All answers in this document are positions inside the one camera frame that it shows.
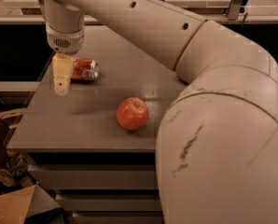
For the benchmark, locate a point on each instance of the grey drawer cabinet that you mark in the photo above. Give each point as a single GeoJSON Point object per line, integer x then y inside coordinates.
{"type": "Point", "coordinates": [100, 172]}

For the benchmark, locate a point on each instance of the metal railing frame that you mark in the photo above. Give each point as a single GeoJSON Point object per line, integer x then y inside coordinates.
{"type": "Point", "coordinates": [238, 3]}

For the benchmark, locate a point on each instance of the red apple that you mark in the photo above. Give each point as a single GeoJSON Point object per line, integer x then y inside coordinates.
{"type": "Point", "coordinates": [132, 113]}

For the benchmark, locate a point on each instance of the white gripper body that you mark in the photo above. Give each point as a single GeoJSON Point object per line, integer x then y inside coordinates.
{"type": "Point", "coordinates": [65, 41]}

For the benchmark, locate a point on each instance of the red coke can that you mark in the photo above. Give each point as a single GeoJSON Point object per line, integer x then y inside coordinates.
{"type": "Point", "coordinates": [85, 69]}

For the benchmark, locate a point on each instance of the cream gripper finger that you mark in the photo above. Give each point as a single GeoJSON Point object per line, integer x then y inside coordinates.
{"type": "Point", "coordinates": [63, 68]}

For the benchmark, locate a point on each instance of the cardboard box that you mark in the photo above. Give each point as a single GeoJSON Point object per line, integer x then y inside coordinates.
{"type": "Point", "coordinates": [17, 205]}
{"type": "Point", "coordinates": [9, 121]}

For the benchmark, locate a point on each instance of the cardboard box bottom left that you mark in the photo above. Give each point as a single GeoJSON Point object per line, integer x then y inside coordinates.
{"type": "Point", "coordinates": [17, 205]}

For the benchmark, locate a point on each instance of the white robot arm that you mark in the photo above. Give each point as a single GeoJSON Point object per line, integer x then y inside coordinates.
{"type": "Point", "coordinates": [217, 144]}

